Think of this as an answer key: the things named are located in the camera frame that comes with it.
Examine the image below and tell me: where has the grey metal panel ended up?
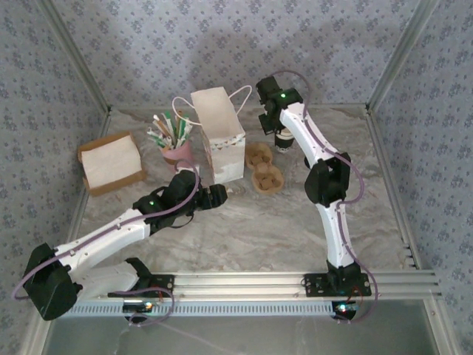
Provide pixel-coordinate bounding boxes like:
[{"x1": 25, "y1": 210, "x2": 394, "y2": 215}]
[{"x1": 36, "y1": 301, "x2": 444, "y2": 355}]

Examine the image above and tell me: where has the black paper coffee cup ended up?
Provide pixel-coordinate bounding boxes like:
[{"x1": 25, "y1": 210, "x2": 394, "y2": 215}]
[{"x1": 273, "y1": 128, "x2": 296, "y2": 155}]

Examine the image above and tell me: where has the white paper bag with handles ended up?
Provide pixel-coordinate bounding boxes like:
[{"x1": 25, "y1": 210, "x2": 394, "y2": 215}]
[{"x1": 171, "y1": 84, "x2": 253, "y2": 185}]

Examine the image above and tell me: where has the grey slotted cable duct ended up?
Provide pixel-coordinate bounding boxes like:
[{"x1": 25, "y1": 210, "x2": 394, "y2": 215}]
[{"x1": 55, "y1": 300, "x2": 336, "y2": 318}]

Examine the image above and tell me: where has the white green wrapped straw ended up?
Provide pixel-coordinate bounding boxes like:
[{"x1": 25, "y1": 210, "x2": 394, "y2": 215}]
[
  {"x1": 147, "y1": 135, "x2": 169, "y2": 151},
  {"x1": 180, "y1": 115, "x2": 193, "y2": 147}
]

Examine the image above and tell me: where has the white napkin stack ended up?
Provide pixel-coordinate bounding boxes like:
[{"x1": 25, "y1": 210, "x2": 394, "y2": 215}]
[{"x1": 81, "y1": 135, "x2": 143, "y2": 184}]

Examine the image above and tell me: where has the aluminium frame post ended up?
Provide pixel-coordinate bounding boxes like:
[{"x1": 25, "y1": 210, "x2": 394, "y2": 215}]
[
  {"x1": 365, "y1": 0, "x2": 443, "y2": 114},
  {"x1": 38, "y1": 0, "x2": 112, "y2": 114}
]

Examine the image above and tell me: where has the thin aluminium frame rail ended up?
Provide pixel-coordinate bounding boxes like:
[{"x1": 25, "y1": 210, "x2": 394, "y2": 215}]
[{"x1": 110, "y1": 104, "x2": 369, "y2": 111}]

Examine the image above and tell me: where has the brown pulp cup carrier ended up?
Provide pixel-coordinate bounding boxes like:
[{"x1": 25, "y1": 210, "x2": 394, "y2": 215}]
[{"x1": 245, "y1": 142, "x2": 285, "y2": 195}]

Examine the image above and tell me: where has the wide aluminium base rail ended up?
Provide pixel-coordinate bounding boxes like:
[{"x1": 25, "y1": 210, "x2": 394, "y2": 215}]
[{"x1": 40, "y1": 269, "x2": 443, "y2": 301}]

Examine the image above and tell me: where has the pink straw holder cup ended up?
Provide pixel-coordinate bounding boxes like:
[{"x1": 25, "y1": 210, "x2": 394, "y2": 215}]
[{"x1": 159, "y1": 138, "x2": 195, "y2": 175}]

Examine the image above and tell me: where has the small green circuit board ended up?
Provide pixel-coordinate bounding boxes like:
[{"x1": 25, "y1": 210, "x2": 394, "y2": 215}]
[
  {"x1": 331, "y1": 300, "x2": 361, "y2": 320},
  {"x1": 123, "y1": 301, "x2": 154, "y2": 314}
]

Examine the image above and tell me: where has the brown cardboard napkin box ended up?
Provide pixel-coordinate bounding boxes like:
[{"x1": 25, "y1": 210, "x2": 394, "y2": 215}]
[{"x1": 76, "y1": 130, "x2": 147, "y2": 197}]

